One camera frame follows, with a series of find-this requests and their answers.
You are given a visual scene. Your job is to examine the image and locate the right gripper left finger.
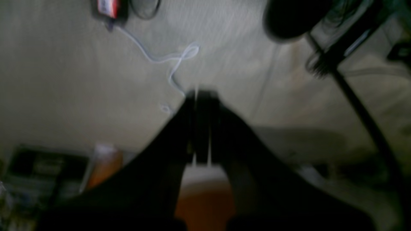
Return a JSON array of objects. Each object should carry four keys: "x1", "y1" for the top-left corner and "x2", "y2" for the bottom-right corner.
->
[{"x1": 36, "y1": 91, "x2": 195, "y2": 231}]

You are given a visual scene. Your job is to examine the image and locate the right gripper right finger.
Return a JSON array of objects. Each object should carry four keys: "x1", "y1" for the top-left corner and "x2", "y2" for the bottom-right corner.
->
[{"x1": 197, "y1": 90, "x2": 376, "y2": 231}]

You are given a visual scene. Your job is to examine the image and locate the black chair base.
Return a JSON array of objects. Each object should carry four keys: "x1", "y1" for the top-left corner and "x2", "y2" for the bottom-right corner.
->
[{"x1": 263, "y1": 0, "x2": 410, "y2": 206}]

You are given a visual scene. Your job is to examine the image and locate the black power adapter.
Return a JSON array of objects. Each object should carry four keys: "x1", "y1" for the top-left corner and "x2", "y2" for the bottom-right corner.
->
[{"x1": 90, "y1": 0, "x2": 129, "y2": 24}]

